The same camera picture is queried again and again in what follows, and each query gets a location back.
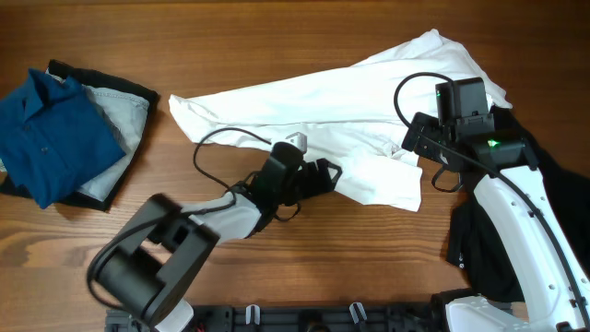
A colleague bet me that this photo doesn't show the white polo shirt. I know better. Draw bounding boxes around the white polo shirt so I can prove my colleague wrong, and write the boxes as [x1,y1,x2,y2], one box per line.
[169,30,512,212]

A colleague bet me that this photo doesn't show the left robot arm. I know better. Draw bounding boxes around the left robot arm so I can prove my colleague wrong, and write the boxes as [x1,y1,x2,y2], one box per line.
[87,142,342,331]

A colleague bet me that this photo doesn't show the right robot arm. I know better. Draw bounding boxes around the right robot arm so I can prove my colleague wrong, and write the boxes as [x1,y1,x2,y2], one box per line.
[402,111,589,331]

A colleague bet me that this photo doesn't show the black garment pile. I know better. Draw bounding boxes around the black garment pile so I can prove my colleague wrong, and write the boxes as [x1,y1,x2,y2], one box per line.
[445,105,590,303]

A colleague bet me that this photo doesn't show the folded light denim jeans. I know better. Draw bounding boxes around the folded light denim jeans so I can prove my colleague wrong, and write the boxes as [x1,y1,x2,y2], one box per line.
[43,62,158,210]

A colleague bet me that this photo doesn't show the folded black garment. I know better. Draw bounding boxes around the folded black garment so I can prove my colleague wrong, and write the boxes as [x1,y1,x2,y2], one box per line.
[1,60,159,211]

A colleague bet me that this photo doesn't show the folded blue shirt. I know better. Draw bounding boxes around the folded blue shirt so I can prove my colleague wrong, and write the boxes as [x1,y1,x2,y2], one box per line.
[1,69,125,208]

